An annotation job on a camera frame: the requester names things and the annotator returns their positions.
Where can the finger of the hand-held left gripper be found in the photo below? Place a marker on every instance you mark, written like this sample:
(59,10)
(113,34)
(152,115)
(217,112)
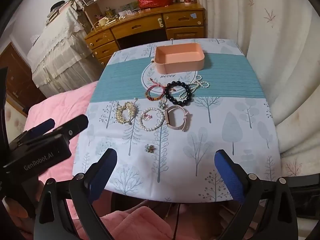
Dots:
(43,126)
(75,126)

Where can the wooden desk with drawers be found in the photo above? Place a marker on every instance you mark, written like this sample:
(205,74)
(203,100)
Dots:
(140,26)

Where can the brown wooden door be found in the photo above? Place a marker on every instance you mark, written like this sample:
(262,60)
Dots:
(17,80)

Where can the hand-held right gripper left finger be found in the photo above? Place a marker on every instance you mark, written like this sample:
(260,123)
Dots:
(108,163)

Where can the pink blanket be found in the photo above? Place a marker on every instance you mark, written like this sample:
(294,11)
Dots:
(57,112)

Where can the person's left hand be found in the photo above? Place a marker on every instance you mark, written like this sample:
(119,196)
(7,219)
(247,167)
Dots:
(15,208)

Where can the white leaf print curtain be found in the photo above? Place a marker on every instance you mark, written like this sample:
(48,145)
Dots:
(275,42)

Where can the dark bag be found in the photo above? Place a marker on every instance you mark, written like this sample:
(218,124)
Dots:
(57,6)

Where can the tree print tablecloth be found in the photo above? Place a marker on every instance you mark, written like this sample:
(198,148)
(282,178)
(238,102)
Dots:
(225,100)

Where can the small flower earring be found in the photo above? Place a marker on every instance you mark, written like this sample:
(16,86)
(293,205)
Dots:
(150,148)
(163,104)

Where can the pink plastic box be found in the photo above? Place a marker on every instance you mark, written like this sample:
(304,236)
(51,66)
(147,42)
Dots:
(175,63)

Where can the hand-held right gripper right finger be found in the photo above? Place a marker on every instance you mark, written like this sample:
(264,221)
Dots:
(228,172)

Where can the white lace furniture cover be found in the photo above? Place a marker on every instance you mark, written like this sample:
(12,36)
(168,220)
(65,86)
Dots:
(60,47)

